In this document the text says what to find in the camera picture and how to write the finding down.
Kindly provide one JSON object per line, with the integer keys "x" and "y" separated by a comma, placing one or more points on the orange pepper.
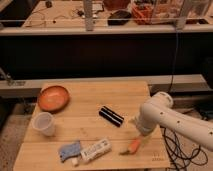
{"x": 132, "y": 148}

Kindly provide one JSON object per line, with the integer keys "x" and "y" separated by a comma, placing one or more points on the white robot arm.
{"x": 157, "y": 110}

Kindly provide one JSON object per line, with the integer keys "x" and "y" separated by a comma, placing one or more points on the black rectangular block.
{"x": 111, "y": 116}

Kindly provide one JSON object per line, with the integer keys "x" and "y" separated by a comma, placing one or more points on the orange bowl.
{"x": 53, "y": 98}

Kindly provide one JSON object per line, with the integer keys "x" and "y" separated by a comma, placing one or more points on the black pouch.
{"x": 119, "y": 17}

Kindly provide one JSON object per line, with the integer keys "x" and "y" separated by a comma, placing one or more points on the blue cloth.
{"x": 69, "y": 150}

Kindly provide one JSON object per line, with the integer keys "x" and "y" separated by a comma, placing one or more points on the clear plastic cup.
{"x": 44, "y": 123}

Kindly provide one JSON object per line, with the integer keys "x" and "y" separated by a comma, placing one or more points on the orange basket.
{"x": 141, "y": 16}

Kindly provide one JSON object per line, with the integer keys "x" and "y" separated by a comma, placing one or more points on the small white piece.
{"x": 75, "y": 162}

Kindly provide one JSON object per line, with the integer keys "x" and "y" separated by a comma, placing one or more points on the grey metal post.
{"x": 87, "y": 4}

